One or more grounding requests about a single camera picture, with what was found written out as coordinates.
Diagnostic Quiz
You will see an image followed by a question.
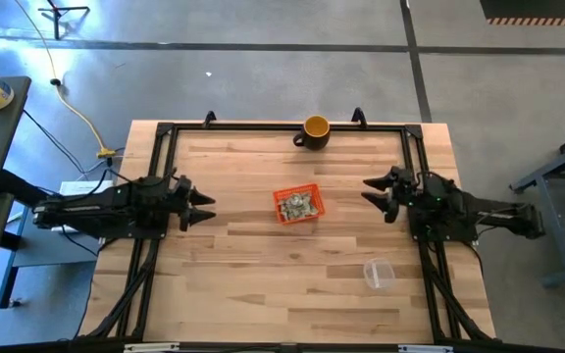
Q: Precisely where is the white label strip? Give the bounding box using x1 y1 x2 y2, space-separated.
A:
124 342 181 353
398 343 455 353

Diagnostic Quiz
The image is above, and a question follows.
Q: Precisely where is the clear plastic container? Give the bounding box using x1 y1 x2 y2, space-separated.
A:
363 257 396 290

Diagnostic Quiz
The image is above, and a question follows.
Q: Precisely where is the orange plastic slotted basket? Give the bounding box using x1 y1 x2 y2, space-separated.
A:
272 182 327 227

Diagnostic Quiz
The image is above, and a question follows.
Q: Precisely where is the blue steel table frame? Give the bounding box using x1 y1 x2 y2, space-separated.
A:
509 124 565 289

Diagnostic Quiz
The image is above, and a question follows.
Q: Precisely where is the black tripod stand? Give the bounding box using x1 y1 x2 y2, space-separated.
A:
36 0 91 41

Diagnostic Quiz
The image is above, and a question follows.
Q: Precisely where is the black power cable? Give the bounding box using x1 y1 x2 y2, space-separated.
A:
21 108 117 183

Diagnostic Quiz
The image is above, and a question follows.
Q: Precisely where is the white paper sheet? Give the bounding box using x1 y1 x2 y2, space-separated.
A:
58 179 115 198

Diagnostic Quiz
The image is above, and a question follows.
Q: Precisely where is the yellow extension cable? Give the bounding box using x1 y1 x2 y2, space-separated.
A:
14 0 117 160

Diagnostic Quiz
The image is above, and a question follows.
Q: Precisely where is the black mat hazard stripe edge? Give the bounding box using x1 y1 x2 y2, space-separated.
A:
479 0 565 27

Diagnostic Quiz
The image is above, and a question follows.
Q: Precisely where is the black mug yellow inside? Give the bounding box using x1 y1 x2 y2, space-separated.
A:
292 115 332 151

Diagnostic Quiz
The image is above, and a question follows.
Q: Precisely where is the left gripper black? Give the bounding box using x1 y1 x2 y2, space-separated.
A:
172 175 218 233

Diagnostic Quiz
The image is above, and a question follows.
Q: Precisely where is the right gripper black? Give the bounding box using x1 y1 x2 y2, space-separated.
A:
360 166 419 225

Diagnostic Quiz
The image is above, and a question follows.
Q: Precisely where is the black aluminium table frame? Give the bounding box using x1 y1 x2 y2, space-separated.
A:
78 120 498 347

